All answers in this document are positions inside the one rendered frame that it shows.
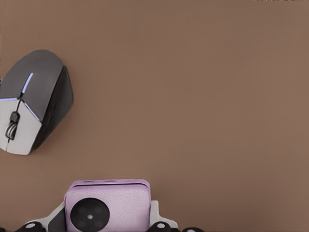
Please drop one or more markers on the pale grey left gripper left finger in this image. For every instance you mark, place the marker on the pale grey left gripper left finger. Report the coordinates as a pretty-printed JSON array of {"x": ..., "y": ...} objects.
[{"x": 56, "y": 217}]

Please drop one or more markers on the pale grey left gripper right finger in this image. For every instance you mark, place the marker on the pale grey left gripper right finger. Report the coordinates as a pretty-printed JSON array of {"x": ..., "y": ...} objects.
[{"x": 159, "y": 221}]

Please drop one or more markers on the lilac smartphone with round camera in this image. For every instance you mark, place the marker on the lilac smartphone with round camera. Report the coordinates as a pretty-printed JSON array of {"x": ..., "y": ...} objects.
[{"x": 116, "y": 205}]

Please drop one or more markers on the grey and black computer mouse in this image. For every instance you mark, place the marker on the grey and black computer mouse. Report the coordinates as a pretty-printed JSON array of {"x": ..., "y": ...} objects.
[{"x": 36, "y": 96}]

